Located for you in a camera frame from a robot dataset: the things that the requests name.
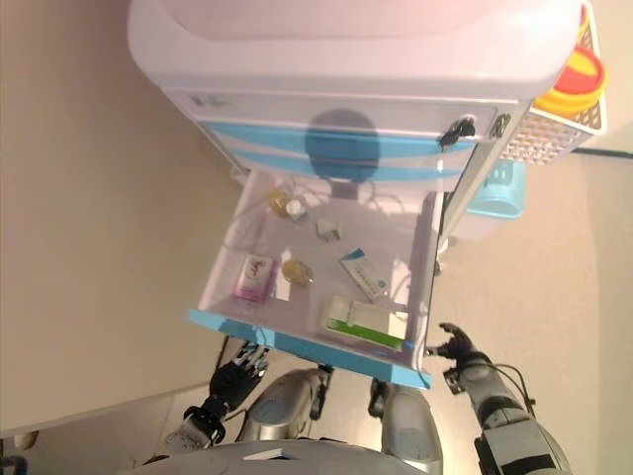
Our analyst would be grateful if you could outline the small yellow pill bottle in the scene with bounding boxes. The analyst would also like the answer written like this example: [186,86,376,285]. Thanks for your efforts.
[268,190,292,217]

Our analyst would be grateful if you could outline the white locking cart drawer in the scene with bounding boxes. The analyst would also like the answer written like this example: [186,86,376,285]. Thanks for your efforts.
[165,86,500,143]

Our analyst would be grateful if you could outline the yellow sharps container red lid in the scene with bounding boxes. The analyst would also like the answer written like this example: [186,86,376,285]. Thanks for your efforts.
[533,4,608,118]

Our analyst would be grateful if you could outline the blue front cart drawer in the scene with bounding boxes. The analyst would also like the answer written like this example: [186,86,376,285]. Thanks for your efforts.
[225,145,469,184]
[187,167,446,390]
[200,121,479,159]

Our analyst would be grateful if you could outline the blue lid waste bin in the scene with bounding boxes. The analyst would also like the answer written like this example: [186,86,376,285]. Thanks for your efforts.
[457,157,526,241]

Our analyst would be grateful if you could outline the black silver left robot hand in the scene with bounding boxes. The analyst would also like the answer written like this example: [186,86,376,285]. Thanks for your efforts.
[210,343,271,410]

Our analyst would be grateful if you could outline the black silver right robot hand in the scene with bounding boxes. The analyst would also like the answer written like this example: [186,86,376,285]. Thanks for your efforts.
[425,322,489,377]

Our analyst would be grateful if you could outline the white medical cart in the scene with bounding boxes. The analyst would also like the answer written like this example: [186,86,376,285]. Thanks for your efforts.
[126,0,583,278]

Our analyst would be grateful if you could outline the white perforated basket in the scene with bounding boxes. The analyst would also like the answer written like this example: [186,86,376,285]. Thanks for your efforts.
[503,4,609,167]

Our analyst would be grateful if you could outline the blue white medicine box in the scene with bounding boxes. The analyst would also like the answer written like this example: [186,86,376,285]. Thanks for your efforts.
[338,246,390,304]

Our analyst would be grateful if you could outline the grey robot torso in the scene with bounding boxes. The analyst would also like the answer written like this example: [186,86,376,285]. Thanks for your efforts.
[116,437,431,475]

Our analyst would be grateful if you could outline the green white medicine box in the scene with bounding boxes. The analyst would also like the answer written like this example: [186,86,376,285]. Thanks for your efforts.
[320,295,411,353]

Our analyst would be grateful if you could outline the clear jar yellow capsules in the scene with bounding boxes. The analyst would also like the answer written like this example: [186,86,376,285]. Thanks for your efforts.
[280,257,316,287]

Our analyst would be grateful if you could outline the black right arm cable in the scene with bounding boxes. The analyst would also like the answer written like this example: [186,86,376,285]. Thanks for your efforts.
[487,363,538,415]

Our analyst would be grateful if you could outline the pink white medicine box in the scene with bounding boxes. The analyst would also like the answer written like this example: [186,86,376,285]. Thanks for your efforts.
[231,252,276,303]

